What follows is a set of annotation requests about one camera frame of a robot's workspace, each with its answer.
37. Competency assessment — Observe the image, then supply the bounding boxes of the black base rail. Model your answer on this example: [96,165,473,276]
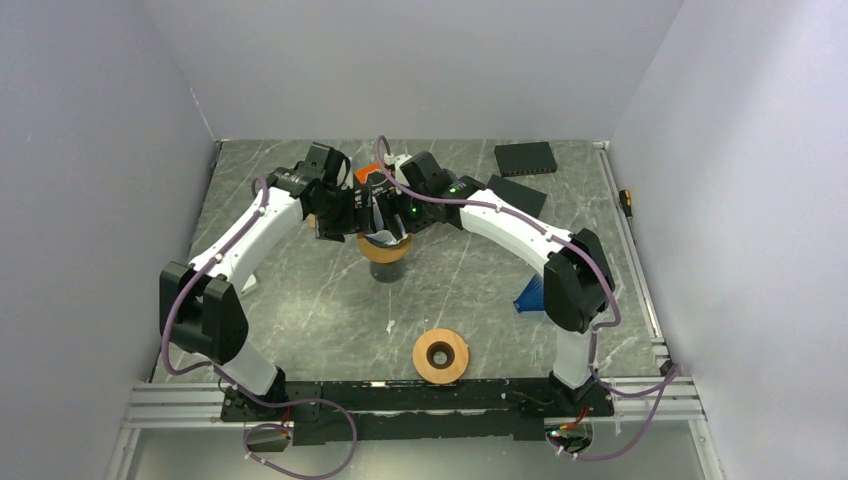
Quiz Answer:
[220,377,614,446]

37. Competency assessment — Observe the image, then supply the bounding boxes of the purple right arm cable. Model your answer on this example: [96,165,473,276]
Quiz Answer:
[374,135,682,463]

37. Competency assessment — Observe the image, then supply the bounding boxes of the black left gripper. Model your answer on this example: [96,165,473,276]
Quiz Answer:
[311,183,376,243]

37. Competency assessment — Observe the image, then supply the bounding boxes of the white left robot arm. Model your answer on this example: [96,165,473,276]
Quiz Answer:
[159,143,354,420]

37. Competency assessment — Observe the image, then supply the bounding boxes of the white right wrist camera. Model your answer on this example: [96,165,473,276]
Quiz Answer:
[383,153,412,175]

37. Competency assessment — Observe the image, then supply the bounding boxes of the blue ribbed dripper cone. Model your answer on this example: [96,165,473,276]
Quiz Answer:
[513,275,545,313]

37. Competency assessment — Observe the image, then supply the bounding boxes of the white paper coffee filter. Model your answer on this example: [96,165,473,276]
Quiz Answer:
[365,197,408,248]

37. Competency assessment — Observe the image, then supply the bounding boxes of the wooden dripper ring holder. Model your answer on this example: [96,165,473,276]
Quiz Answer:
[356,233,413,264]

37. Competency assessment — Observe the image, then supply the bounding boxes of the white square box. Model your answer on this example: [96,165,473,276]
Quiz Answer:
[241,273,259,296]

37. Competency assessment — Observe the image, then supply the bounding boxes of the black rectangular box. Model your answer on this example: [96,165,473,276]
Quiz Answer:
[487,175,547,218]
[494,141,558,177]

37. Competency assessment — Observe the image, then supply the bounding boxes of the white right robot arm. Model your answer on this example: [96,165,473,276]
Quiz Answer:
[375,152,621,415]

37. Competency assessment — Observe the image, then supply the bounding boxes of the orange coffee filter box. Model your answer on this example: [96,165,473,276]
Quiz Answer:
[353,163,387,203]

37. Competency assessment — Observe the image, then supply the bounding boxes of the glass carafe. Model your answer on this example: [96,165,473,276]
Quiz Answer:
[369,260,406,284]

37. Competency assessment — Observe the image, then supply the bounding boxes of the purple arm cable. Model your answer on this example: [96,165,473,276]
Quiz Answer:
[160,176,360,479]
[374,135,682,463]

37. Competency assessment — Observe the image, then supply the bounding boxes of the yellow black screwdriver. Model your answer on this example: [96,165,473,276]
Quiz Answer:
[618,189,633,221]

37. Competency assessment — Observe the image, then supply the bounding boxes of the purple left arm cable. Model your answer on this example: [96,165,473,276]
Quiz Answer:
[160,176,360,479]

